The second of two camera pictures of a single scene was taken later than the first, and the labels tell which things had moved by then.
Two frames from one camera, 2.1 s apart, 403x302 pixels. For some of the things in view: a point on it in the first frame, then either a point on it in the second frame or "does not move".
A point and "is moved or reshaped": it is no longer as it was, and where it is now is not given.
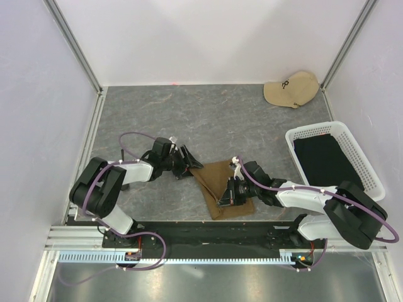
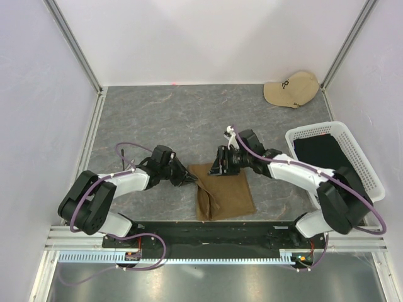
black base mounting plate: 211,236 does not move
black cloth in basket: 323,162 does not move
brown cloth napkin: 213,178 is moved or reshaped
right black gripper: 230,197 -> 218,168
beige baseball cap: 295,91 does not move
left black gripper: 183,170 -> 182,173
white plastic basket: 371,184 does not move
